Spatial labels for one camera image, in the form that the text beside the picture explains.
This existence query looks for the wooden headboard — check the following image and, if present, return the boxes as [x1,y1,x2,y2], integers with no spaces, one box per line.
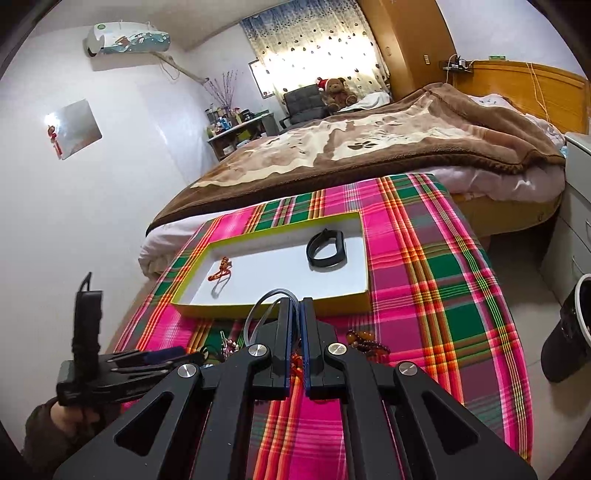
[455,60,591,134]

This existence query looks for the window pane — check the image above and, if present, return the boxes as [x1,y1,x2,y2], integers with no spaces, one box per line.
[248,59,275,100]

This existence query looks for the black trash bin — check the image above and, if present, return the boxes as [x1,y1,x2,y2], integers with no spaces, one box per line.
[540,273,591,384]

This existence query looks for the air conditioner pipe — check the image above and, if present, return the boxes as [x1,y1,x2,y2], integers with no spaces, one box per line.
[152,51,208,86]

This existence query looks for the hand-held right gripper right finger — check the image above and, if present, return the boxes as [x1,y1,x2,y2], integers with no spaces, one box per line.
[300,298,539,480]

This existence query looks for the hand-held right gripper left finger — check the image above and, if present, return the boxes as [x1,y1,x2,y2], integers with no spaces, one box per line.
[53,298,301,480]

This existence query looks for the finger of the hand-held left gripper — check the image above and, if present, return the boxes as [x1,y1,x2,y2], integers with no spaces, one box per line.
[111,351,208,376]
[107,346,188,364]

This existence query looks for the group of bottles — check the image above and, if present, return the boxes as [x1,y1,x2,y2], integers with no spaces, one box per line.
[205,104,259,137]

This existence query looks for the amber bead bracelet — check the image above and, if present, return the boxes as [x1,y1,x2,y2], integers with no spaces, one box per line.
[346,329,391,357]

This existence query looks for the wall air conditioner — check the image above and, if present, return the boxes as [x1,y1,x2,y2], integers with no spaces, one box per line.
[83,21,171,58]

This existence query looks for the silver wall mirror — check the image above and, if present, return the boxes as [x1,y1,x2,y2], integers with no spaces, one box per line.
[46,98,103,161]

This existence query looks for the black chair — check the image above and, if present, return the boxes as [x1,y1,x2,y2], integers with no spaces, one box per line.
[277,88,331,134]

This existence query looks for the vase of purple branches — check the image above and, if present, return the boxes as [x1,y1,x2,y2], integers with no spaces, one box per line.
[203,69,243,116]

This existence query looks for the white nightstand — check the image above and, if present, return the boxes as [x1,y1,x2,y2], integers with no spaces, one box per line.
[540,131,591,305]

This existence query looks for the red hanging ornament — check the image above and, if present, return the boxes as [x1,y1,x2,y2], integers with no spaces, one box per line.
[45,124,63,160]

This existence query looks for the brown patterned blanket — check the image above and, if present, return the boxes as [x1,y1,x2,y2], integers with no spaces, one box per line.
[145,83,566,236]

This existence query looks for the cluttered desk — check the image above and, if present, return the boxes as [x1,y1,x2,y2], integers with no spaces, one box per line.
[206,111,278,160]

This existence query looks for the wooden wardrobe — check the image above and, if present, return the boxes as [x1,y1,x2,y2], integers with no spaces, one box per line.
[358,0,458,100]

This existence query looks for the person's left forearm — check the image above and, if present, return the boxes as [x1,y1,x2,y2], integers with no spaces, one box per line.
[21,399,93,467]

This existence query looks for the grey cord necklace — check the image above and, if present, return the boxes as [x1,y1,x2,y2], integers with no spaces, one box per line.
[244,288,296,344]

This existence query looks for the person's left hand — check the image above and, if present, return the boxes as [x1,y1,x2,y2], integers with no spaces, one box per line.
[48,399,105,428]

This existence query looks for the hanging charger cable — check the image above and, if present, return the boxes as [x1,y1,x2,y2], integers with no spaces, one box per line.
[526,62,555,125]

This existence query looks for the wall shelf with chargers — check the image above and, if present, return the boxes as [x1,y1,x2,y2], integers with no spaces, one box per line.
[442,54,476,75]

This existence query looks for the yellow and white box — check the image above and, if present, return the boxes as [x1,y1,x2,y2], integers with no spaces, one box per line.
[170,210,371,319]

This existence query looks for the orange knotted hair tie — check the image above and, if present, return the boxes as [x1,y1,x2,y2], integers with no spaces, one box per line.
[208,257,234,298]

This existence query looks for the pink green plaid cloth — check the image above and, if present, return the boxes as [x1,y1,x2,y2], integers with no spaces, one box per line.
[113,173,534,480]

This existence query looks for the silver rhinestone brooch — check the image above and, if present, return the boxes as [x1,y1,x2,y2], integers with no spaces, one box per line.
[217,329,243,361]

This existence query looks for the patterned curtain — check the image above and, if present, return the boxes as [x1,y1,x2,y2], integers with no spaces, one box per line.
[240,14,393,100]

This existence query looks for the black wristband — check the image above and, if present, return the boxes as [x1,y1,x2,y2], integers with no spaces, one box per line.
[306,227,348,269]

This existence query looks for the brown teddy bear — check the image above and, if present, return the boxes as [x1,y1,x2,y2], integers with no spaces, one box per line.
[315,76,358,112]

